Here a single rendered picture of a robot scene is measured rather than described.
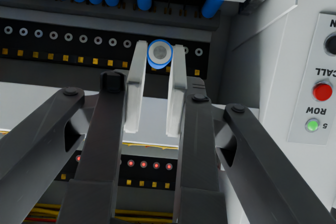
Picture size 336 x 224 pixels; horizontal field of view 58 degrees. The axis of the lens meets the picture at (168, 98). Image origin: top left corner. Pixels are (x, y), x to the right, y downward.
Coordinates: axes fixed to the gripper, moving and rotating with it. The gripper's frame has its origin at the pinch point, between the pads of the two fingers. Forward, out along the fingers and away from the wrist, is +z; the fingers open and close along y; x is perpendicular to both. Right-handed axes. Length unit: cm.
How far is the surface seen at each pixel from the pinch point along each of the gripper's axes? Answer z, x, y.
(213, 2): 17.9, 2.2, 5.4
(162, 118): 8.5, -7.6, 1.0
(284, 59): 9.0, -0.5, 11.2
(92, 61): 23.0, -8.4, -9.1
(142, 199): 23.3, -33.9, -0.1
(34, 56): 22.7, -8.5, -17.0
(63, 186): 23.3, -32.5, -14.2
